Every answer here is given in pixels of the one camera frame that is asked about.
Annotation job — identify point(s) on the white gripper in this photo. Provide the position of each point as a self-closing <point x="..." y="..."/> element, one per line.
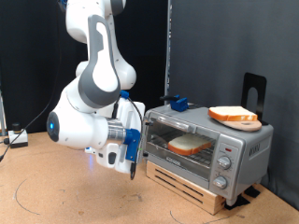
<point x="132" y="115"/>

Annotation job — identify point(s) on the white bread slice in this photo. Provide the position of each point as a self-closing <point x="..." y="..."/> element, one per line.
<point x="232" y="113"/>
<point x="190" y="143"/>

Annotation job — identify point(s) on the silver oven knob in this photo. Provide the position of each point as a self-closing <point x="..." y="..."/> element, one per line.
<point x="220" y="182"/>
<point x="224" y="162"/>

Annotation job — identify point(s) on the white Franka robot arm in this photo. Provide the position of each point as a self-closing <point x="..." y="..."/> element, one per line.
<point x="78" y="130"/>

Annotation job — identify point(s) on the silver toaster oven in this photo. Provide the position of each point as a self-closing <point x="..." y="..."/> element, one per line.
<point x="249" y="168"/>

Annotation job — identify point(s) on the wooden block riser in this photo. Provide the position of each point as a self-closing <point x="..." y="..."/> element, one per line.
<point x="199" y="196"/>

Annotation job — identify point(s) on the vertical metal pole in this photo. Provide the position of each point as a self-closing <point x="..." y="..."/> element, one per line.
<point x="168" y="46"/>

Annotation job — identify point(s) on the round wooden board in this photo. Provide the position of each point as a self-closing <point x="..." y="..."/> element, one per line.
<point x="246" y="126"/>

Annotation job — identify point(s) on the black foam pad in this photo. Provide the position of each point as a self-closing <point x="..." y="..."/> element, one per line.
<point x="252" y="192"/>
<point x="238" y="202"/>

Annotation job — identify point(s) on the black metal bookend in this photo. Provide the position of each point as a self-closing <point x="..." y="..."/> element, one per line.
<point x="249" y="82"/>

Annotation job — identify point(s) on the grey emergency stop box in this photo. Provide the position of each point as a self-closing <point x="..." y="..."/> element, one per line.
<point x="18" y="137"/>

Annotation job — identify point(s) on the dark grey backdrop curtain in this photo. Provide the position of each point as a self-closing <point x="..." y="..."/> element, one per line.
<point x="233" y="37"/>

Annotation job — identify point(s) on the black backdrop curtain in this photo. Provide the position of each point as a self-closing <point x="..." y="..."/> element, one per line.
<point x="31" y="46"/>

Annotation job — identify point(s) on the metal frame leg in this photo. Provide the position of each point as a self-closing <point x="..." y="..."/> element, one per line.
<point x="2" y="115"/>

